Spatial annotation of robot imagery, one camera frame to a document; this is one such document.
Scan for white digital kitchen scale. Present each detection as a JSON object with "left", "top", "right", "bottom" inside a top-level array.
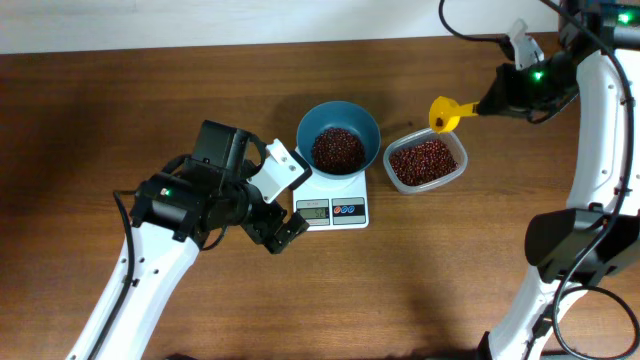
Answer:
[{"left": 293, "top": 156, "right": 375, "bottom": 231}]

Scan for blue plastic bowl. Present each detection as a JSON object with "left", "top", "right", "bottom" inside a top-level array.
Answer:
[{"left": 296, "top": 101, "right": 381, "bottom": 180}]

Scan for red adzuki beans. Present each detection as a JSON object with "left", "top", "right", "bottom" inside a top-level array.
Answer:
[{"left": 311, "top": 128, "right": 458, "bottom": 186}]

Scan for clear plastic bean container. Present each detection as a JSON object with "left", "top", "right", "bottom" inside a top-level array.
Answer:
[{"left": 383, "top": 129, "right": 468, "bottom": 195}]

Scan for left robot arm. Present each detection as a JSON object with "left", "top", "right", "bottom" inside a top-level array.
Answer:
[{"left": 68, "top": 121, "right": 312, "bottom": 359}]

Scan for yellow plastic measuring scoop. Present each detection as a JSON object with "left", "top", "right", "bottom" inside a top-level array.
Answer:
[{"left": 428, "top": 96, "right": 478, "bottom": 134}]

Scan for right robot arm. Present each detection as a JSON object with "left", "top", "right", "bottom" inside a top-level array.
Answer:
[{"left": 475, "top": 1, "right": 639, "bottom": 359}]

